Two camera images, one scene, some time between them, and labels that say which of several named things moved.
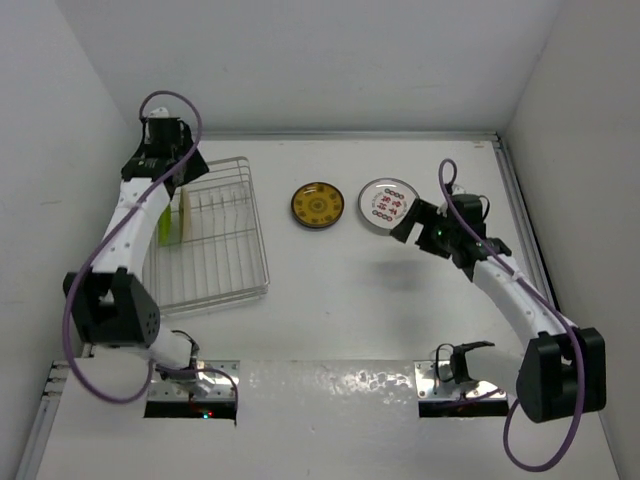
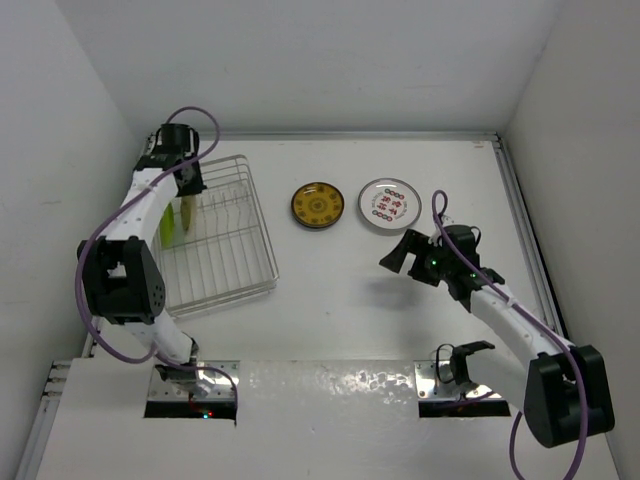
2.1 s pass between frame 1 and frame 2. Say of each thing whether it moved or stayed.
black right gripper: moved
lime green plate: stayed
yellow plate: stayed
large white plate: stayed
